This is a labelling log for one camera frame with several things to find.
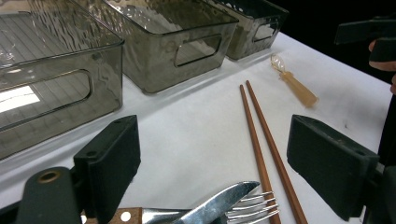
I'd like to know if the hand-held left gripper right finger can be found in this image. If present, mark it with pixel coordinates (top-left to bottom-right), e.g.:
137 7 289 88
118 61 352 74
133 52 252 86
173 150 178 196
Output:
286 114 381 222

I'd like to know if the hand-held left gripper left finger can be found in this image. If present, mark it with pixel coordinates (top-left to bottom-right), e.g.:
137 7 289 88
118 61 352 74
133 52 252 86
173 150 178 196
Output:
73 114 142 224

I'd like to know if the brown wooden chopstick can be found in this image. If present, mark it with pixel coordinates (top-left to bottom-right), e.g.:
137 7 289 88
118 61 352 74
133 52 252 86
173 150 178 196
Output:
238 84 283 224
245 79 310 224

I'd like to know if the silver metal fork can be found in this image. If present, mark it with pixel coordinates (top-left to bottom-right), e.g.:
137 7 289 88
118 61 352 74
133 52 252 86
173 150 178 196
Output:
224 190 280 224

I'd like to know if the medium smoked clear plastic bin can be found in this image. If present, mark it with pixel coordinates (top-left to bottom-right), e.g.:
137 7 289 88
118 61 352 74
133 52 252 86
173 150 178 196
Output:
71 0 240 95

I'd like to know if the wooden-handled steel knife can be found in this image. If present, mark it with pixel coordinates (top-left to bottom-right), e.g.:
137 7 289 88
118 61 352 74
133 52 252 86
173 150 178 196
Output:
79 180 262 224

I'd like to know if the small smoked clear plastic bin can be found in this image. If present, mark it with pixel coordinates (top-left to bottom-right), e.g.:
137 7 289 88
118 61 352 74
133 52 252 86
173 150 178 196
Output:
204 0 290 62

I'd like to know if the large smoked clear plastic bin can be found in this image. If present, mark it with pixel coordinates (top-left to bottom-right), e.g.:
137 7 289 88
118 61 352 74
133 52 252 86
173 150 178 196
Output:
0 0 125 161

